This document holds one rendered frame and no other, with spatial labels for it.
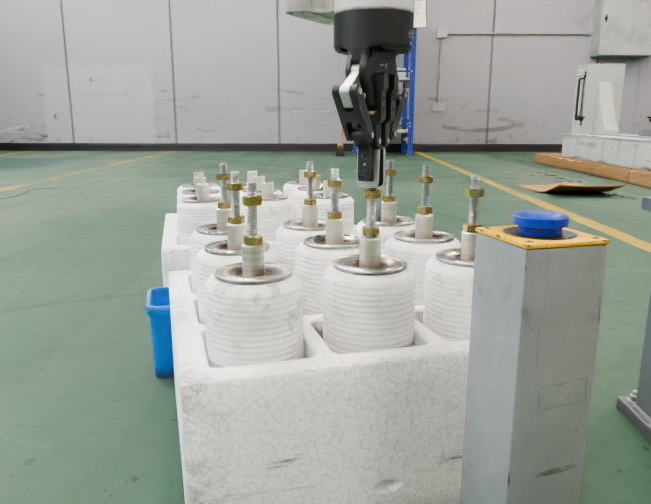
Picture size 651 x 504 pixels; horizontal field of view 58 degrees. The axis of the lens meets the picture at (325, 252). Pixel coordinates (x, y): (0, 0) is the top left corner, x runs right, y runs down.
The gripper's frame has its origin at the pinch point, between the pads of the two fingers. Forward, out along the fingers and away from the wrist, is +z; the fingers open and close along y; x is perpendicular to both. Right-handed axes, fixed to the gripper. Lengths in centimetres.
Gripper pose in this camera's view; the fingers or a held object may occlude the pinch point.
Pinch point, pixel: (371, 167)
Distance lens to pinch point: 59.1
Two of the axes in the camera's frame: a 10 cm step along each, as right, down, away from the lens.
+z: 0.0, 9.7, 2.3
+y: 4.7, -2.0, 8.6
